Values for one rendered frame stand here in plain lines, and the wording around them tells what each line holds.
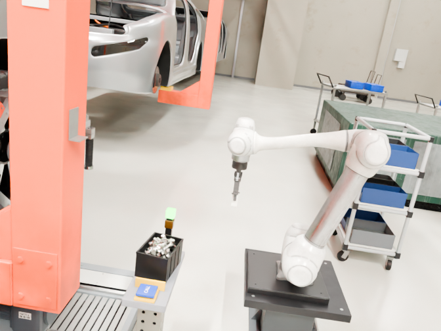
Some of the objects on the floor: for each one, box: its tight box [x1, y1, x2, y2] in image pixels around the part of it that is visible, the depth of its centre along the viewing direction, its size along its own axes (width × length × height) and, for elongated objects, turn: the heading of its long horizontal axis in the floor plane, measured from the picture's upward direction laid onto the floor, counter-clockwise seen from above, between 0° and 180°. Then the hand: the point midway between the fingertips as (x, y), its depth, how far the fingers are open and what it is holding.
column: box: [136, 309, 165, 331], centre depth 180 cm, size 10×10×42 cm
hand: (234, 199), depth 206 cm, fingers closed
